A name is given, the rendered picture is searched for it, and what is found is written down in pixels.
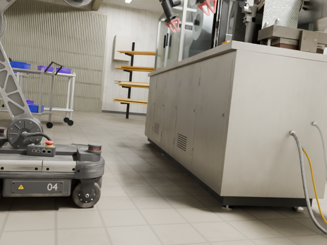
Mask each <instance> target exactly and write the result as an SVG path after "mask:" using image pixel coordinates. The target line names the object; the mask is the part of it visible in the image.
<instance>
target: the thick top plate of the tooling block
mask: <svg viewBox="0 0 327 245"><path fill-rule="evenodd" d="M302 30H304V29H298V28H292V27H286V26H280V25H272V26H269V27H266V28H264V29H261V30H259V31H258V39H257V40H258V41H263V42H268V39H272V40H274V39H277V38H287V39H294V40H300V32H301V31H302ZM305 31H310V30H305ZM311 32H316V31H311ZM317 33H319V34H318V42H317V43H319V44H325V48H327V33H321V32H317Z"/></svg>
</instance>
